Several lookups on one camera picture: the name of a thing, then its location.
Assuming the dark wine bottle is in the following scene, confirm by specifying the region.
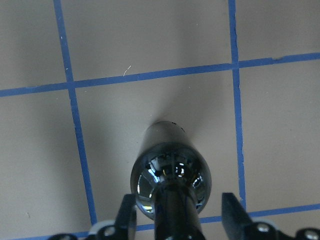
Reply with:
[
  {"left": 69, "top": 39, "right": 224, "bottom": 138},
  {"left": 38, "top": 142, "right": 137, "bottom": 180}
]
[{"left": 130, "top": 121, "right": 212, "bottom": 240}]

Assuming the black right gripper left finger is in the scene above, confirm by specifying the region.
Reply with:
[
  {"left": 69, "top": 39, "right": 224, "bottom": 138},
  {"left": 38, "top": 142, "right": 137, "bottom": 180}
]
[{"left": 114, "top": 194, "right": 137, "bottom": 240}]

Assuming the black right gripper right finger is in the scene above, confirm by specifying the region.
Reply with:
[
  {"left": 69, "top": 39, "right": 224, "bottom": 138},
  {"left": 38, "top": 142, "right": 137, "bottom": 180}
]
[{"left": 221, "top": 192, "right": 253, "bottom": 240}]

